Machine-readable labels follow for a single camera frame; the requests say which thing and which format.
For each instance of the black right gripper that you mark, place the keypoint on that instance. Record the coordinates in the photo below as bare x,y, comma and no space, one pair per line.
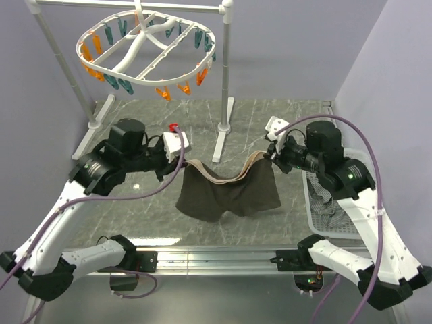
279,157

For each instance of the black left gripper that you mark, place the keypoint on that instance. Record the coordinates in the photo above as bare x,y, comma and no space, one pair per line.
169,168

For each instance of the dark grey boxer underwear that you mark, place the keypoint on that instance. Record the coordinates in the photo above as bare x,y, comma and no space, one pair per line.
206,196

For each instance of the orange clothes peg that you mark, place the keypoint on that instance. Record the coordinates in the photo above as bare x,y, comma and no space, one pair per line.
201,75
185,88
164,93
95,74

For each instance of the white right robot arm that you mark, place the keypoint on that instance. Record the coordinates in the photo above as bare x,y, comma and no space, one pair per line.
391,273

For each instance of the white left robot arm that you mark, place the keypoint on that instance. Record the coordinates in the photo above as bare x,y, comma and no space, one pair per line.
42,266

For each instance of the white oval clip hanger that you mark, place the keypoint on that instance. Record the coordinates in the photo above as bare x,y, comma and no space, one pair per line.
181,60

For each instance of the striped grey cloth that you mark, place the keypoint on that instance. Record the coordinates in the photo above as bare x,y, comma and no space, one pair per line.
322,204

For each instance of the white plastic laundry basket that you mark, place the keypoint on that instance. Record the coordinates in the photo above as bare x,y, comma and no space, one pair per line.
347,231

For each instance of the teal clothes peg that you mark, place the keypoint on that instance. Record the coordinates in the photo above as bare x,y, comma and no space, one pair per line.
111,80
126,85

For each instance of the white drying rack stand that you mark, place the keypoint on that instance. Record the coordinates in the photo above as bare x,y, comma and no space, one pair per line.
166,32

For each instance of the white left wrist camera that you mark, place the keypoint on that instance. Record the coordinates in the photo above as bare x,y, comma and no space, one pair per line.
172,143

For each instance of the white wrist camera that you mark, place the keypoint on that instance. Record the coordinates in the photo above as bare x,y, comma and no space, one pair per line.
274,125
172,143

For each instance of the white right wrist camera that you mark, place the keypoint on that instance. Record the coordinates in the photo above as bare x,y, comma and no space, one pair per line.
274,125

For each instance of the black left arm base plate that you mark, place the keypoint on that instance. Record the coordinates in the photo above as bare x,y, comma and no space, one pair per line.
146,261

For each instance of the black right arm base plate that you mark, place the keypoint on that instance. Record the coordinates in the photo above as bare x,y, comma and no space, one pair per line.
288,260

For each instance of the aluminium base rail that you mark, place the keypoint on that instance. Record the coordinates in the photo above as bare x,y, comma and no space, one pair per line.
214,260

